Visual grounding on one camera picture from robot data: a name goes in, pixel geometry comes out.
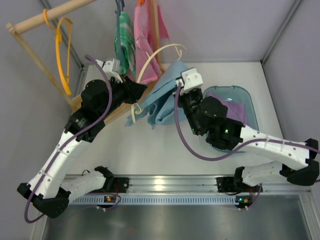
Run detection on cream plastic hanger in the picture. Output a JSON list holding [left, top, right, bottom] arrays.
[[130, 43, 188, 125]]

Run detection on light blue trousers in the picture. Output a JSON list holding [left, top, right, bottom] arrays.
[[135, 60, 188, 129]]

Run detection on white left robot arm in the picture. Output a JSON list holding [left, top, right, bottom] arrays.
[[17, 76, 147, 219]]

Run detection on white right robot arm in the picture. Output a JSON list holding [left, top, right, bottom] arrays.
[[174, 85, 320, 189]]

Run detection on orange plastic hanger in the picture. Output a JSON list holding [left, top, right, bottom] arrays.
[[42, 8, 74, 95]]

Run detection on grey blue hanger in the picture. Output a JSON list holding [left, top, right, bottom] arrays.
[[115, 0, 125, 65]]

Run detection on orange hanger with pink garment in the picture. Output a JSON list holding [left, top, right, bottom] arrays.
[[137, 0, 145, 7]]

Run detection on pink shirt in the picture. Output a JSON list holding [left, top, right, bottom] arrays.
[[133, 0, 162, 85]]

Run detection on green white patterned garment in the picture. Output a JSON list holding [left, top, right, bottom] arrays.
[[114, 11, 136, 80]]

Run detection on purple cloth in basket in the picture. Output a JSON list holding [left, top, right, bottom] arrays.
[[205, 93, 248, 125]]

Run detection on teal plastic basket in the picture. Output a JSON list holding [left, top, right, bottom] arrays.
[[202, 85, 260, 154]]

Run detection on wooden clothes rack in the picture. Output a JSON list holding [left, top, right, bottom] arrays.
[[5, 0, 160, 111]]

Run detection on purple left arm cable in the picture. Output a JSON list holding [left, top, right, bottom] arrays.
[[23, 54, 122, 224]]

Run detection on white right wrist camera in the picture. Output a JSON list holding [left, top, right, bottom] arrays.
[[175, 68, 203, 95]]

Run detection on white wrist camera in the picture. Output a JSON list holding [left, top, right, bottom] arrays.
[[175, 68, 203, 95], [95, 58, 122, 81]]

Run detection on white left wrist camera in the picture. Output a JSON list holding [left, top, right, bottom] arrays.
[[95, 58, 122, 81]]

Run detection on aluminium mounting rail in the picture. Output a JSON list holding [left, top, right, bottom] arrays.
[[115, 174, 311, 195]]

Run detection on perforated cable duct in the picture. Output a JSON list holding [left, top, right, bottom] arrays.
[[71, 195, 252, 206]]

